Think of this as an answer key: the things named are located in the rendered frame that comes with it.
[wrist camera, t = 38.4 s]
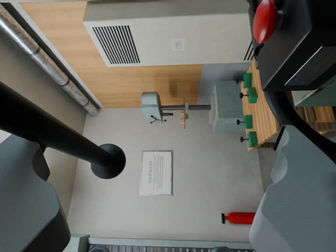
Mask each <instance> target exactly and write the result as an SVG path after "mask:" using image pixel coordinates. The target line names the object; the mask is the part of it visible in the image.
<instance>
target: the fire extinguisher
mask: <svg viewBox="0 0 336 252"><path fill-rule="evenodd" d="M255 214H256V212H231V213H229V214H228V215H227V216H225V214H224V213H221V221H222V224H225V220H228V221H229V222H230V223H233V224H246V225H252V224H253V220H254V217H255Z"/></svg>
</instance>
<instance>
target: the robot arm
mask: <svg viewBox="0 0 336 252"><path fill-rule="evenodd" d="M46 148H48V147H46V146H44V145H41V144H39V143H37V142H33V141H30V140H27V139H24V138H21V137H19V136H16V135H13V134H11V135H10V136H9V137H7V138H6V139H5V140H4V141H2V142H1V143H0V252H63V250H64V249H65V248H66V247H67V245H68V244H69V242H70V239H71V232H70V229H69V225H68V222H67V219H66V215H65V213H64V210H63V208H62V205H61V203H60V200H59V198H58V195H57V193H56V190H55V188H54V186H53V184H51V183H50V182H47V180H48V177H49V176H50V173H51V172H50V169H49V167H48V164H47V162H46V159H45V157H44V152H45V150H46ZM273 150H274V151H275V152H276V154H277V159H276V162H275V164H274V166H273V169H272V171H271V174H270V176H271V178H272V180H273V184H270V185H269V186H268V187H267V188H266V190H265V193H264V195H263V197H262V200H261V202H260V204H259V207H258V209H257V211H256V214H255V216H254V219H253V223H252V226H251V229H250V232H249V241H250V243H251V245H252V246H253V248H254V249H255V251H256V252H336V164H335V163H334V162H333V161H332V160H331V159H330V158H329V157H328V156H327V155H326V154H325V153H324V152H323V151H322V150H320V149H319V148H318V147H317V146H316V145H315V144H314V143H313V142H311V141H310V140H309V139H308V138H307V137H306V136H305V135H304V134H302V133H301V132H300V131H299V130H298V129H297V128H296V127H295V126H293V125H285V124H283V125H282V126H281V128H280V131H279V133H278V136H277V139H276V142H275V145H274V148H273Z"/></svg>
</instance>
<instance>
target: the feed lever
mask: <svg viewBox="0 0 336 252"><path fill-rule="evenodd" d="M0 130H1V131H4V132H7V133H10V134H12V135H15V136H18V137H21V138H23V139H26V140H29V141H32V142H37V143H38V144H40V145H43V146H45V147H48V148H51V149H54V150H57V151H59V152H62V153H65V154H68V155H70V156H73V157H76V158H79V159H81V160H84V161H87V162H89V166H90V169H91V171H92V172H93V174H94V175H96V176H97V177H99V178H101V179H106V180H107V179H112V178H115V177H117V176H118V175H119V174H120V173H121V172H122V171H123V170H124V168H125V166H126V156H125V153H124V151H123V150H122V149H121V148H120V147H119V146H117V145H115V144H112V143H106V144H102V145H100V146H98V145H96V144H95V143H93V142H92V141H90V140H89V139H87V138H86V137H84V136H83V135H81V134H80V133H78V132H77V131H75V130H74V129H72V128H71V127H69V126H68V125H66V124H65V123H63V122H61V121H60V120H58V119H57V118H55V117H54V116H52V115H51V114H49V113H48V112H46V111H45V110H43V109H42V108H40V107H39V106H37V105H36V104H34V103H33V102H31V101H30V100H28V99H27V98H25V97H24V96H22V95H21V94H19V93H18V92H16V91H15V90H13V89H12V88H10V87H9V86H7V85H5V84H4V83H2V82H1V81H0Z"/></svg>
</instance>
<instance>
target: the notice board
mask: <svg viewBox="0 0 336 252"><path fill-rule="evenodd" d="M172 161H173V151H172V150H142V157H141V172H140V187H139V195H151V196H172Z"/></svg>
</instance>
